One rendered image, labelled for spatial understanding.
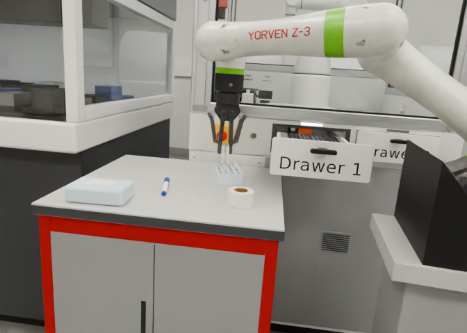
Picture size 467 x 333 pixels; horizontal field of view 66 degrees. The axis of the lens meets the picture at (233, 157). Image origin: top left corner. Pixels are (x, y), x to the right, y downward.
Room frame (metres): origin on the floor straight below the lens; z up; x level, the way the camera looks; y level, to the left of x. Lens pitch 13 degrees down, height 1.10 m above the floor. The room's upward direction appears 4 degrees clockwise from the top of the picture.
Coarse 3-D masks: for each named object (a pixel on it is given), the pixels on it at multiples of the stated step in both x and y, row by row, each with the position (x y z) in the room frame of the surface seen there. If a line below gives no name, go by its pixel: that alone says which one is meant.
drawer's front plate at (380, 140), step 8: (360, 136) 1.32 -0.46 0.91; (368, 136) 1.31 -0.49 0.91; (376, 136) 1.31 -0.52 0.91; (384, 136) 1.31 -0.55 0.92; (392, 136) 1.31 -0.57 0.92; (400, 136) 1.30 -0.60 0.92; (408, 136) 1.30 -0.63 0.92; (416, 136) 1.30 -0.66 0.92; (424, 136) 1.30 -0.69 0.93; (432, 136) 1.30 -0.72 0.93; (368, 144) 1.31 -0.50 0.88; (376, 144) 1.31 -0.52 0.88; (384, 144) 1.31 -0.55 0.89; (392, 144) 1.31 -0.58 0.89; (400, 144) 1.30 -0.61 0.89; (416, 144) 1.30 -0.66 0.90; (424, 144) 1.30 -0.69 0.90; (432, 144) 1.29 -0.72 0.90; (376, 152) 1.31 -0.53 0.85; (392, 152) 1.31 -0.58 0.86; (400, 152) 1.30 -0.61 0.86; (432, 152) 1.29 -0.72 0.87; (376, 160) 1.31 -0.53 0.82; (384, 160) 1.31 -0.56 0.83; (392, 160) 1.31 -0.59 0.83; (400, 160) 1.30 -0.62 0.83
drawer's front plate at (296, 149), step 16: (272, 144) 1.03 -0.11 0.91; (288, 144) 1.03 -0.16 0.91; (304, 144) 1.02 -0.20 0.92; (320, 144) 1.02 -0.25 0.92; (336, 144) 1.01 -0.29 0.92; (352, 144) 1.01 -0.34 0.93; (272, 160) 1.03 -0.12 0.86; (304, 160) 1.02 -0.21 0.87; (320, 160) 1.02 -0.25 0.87; (336, 160) 1.01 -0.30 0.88; (352, 160) 1.01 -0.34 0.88; (368, 160) 1.00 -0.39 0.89; (304, 176) 1.02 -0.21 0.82; (320, 176) 1.02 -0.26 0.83; (336, 176) 1.01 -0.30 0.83; (352, 176) 1.01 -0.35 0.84; (368, 176) 1.00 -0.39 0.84
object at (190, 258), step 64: (64, 192) 0.92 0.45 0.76; (192, 192) 0.99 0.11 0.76; (256, 192) 1.03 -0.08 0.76; (64, 256) 0.83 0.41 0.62; (128, 256) 0.81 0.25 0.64; (192, 256) 0.80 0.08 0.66; (256, 256) 0.78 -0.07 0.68; (64, 320) 0.83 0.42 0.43; (128, 320) 0.81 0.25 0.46; (192, 320) 0.80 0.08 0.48; (256, 320) 0.78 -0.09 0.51
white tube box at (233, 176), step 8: (216, 168) 1.14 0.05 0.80; (232, 168) 1.16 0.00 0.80; (216, 176) 1.08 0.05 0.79; (224, 176) 1.08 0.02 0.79; (232, 176) 1.08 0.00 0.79; (240, 176) 1.09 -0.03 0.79; (216, 184) 1.07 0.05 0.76; (224, 184) 1.08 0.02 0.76; (232, 184) 1.08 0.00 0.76; (240, 184) 1.09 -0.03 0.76
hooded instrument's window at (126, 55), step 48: (0, 0) 1.22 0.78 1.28; (48, 0) 1.20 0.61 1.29; (96, 0) 1.39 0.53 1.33; (0, 48) 1.22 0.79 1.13; (48, 48) 1.20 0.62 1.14; (96, 48) 1.38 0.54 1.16; (144, 48) 1.88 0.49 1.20; (0, 96) 1.22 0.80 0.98; (48, 96) 1.20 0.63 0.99; (96, 96) 1.37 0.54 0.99; (144, 96) 1.89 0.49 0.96
